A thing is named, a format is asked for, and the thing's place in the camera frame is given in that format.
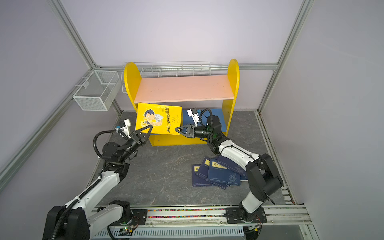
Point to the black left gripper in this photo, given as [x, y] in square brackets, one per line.
[140, 137]

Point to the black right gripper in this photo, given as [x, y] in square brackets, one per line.
[192, 131]

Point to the navy book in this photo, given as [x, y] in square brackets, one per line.
[223, 174]
[200, 176]
[229, 164]
[208, 161]

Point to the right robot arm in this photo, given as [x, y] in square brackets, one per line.
[263, 175]

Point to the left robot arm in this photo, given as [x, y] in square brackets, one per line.
[96, 186]

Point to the yellow wooden bookshelf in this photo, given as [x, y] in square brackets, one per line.
[185, 89]

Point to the navy book bottom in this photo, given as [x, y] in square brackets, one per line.
[200, 176]

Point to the white mesh basket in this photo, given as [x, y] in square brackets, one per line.
[98, 91]

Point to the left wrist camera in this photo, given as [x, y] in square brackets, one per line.
[126, 127]

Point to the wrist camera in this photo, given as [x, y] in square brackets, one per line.
[126, 127]
[193, 113]

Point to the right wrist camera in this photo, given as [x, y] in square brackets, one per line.
[193, 113]

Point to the white wire rack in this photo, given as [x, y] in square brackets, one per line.
[173, 69]

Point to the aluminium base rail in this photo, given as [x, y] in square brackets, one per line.
[173, 222]

